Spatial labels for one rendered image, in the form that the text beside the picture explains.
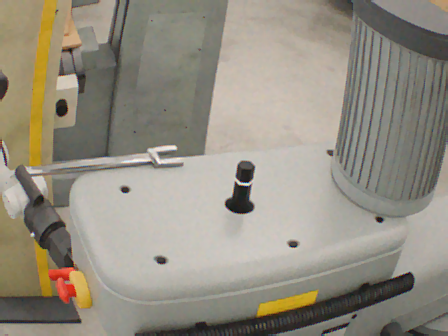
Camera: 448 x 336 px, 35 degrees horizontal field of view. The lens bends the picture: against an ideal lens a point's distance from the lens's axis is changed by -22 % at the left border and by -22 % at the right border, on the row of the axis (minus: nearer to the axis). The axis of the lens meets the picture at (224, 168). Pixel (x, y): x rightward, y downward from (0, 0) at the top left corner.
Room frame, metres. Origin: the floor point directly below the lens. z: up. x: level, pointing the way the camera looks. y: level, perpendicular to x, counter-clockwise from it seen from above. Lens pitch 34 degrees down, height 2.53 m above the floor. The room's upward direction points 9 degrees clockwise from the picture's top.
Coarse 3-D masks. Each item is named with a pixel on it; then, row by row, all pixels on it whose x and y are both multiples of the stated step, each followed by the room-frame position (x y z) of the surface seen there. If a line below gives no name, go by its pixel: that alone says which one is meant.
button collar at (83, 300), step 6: (78, 270) 0.81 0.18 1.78; (72, 276) 0.79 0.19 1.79; (78, 276) 0.79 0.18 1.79; (72, 282) 0.80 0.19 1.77; (78, 282) 0.78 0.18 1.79; (84, 282) 0.78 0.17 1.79; (78, 288) 0.77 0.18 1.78; (84, 288) 0.78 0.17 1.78; (78, 294) 0.77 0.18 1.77; (84, 294) 0.77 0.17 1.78; (78, 300) 0.77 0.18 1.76; (84, 300) 0.77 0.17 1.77; (90, 300) 0.77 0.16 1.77; (78, 306) 0.77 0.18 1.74; (84, 306) 0.77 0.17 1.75; (90, 306) 0.77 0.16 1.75
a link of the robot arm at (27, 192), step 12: (24, 168) 1.25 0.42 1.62; (24, 180) 1.23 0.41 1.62; (12, 192) 1.22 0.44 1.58; (24, 192) 1.23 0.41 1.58; (36, 192) 1.20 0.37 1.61; (12, 204) 1.19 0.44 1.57; (24, 204) 1.21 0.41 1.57; (36, 204) 1.20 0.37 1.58; (48, 204) 1.22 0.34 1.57; (12, 216) 1.20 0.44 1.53; (24, 216) 1.22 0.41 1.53
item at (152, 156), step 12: (120, 156) 0.95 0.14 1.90; (132, 156) 0.95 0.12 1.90; (144, 156) 0.96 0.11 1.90; (156, 156) 0.96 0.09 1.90; (36, 168) 0.89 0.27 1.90; (48, 168) 0.89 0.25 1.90; (60, 168) 0.90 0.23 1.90; (72, 168) 0.90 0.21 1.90; (84, 168) 0.91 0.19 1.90; (96, 168) 0.92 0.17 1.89; (108, 168) 0.93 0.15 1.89
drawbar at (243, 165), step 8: (240, 168) 0.89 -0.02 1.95; (248, 168) 0.89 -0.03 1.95; (240, 176) 0.89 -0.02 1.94; (248, 176) 0.89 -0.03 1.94; (232, 192) 0.89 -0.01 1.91; (240, 192) 0.89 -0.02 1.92; (248, 192) 0.89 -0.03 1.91; (232, 200) 0.89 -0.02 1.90; (240, 200) 0.89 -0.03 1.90; (248, 200) 0.89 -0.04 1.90; (232, 208) 0.89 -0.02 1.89; (240, 208) 0.89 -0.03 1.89
